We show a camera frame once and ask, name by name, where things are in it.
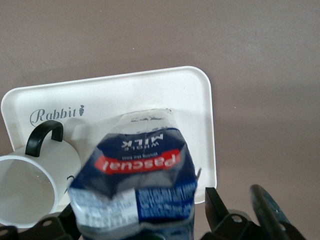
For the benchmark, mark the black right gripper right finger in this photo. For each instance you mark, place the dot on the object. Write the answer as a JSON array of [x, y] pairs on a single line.
[[220, 217]]

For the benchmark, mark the blue milk carton green cap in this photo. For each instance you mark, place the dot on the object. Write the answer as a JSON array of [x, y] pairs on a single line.
[[140, 180]]

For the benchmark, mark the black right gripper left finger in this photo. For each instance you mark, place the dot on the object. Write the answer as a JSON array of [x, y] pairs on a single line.
[[52, 227]]

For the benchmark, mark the cream rabbit print tray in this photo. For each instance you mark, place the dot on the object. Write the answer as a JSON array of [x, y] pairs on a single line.
[[112, 95]]

